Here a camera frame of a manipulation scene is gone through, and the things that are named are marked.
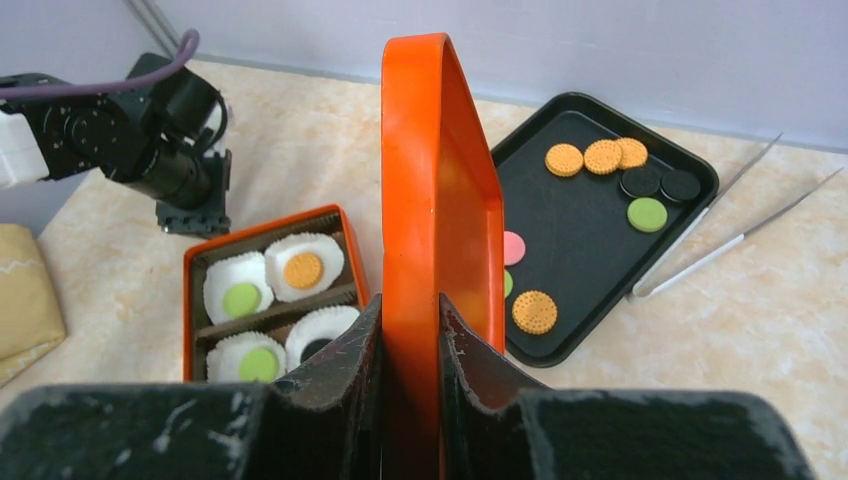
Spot orange cookie tin box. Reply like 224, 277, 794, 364
183, 205, 371, 381

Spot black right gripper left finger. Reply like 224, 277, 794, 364
1, 296, 382, 479

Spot pink sandwich cookie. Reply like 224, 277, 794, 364
503, 231, 526, 266

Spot metal serving tongs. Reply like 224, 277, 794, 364
625, 132, 845, 301

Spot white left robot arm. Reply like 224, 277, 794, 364
1, 68, 232, 239

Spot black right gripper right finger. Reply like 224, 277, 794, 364
439, 296, 814, 479

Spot green sandwich cookie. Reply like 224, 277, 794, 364
626, 197, 668, 233
222, 282, 262, 318
504, 270, 514, 298
237, 347, 281, 383

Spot black sandwich cookie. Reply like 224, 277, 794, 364
300, 338, 332, 363
660, 170, 701, 203
619, 167, 661, 198

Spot orange tin lid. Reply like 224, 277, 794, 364
381, 33, 505, 479

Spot yellow sandwich cookie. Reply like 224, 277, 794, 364
544, 143, 584, 177
584, 139, 623, 175
511, 290, 558, 335
616, 137, 649, 170
283, 252, 324, 290

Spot white paper cupcake liner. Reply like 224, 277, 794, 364
284, 305, 360, 372
202, 251, 274, 325
264, 232, 345, 303
206, 331, 287, 383

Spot black baking tray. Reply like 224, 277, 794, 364
491, 92, 719, 368

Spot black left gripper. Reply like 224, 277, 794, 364
1, 68, 232, 239

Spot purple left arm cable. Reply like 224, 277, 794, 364
0, 28, 201, 102

